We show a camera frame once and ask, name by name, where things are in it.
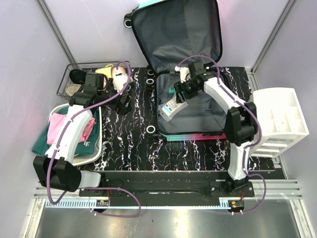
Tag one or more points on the black bowl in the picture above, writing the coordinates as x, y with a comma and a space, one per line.
77, 76

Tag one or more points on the black marble pattern mat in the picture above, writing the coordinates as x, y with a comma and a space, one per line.
126, 147

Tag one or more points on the black wire dish rack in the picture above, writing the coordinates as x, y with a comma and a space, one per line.
87, 66

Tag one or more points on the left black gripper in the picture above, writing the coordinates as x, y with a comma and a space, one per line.
123, 108

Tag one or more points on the white packet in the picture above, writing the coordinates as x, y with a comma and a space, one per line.
169, 109

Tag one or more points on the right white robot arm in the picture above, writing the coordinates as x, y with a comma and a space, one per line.
241, 124

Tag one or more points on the aluminium frame rail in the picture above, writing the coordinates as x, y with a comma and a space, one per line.
271, 190

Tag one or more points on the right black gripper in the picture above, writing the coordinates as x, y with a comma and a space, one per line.
180, 87

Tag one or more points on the plain pink mug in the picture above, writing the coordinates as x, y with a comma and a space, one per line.
116, 71

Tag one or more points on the white drawer organizer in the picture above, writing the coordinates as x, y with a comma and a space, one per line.
281, 120

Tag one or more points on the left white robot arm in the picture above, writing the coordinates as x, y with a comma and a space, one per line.
55, 169

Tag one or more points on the pink cloth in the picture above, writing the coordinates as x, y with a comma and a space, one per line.
56, 122

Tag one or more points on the white plastic basin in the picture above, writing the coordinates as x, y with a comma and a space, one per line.
96, 148

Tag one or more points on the pink and teal kids suitcase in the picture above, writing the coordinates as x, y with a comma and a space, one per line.
172, 32

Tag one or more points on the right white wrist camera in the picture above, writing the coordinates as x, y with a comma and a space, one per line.
184, 73

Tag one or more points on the yellow mug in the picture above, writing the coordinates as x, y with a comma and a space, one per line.
107, 70

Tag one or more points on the speckled grey plate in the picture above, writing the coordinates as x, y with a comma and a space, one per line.
71, 89

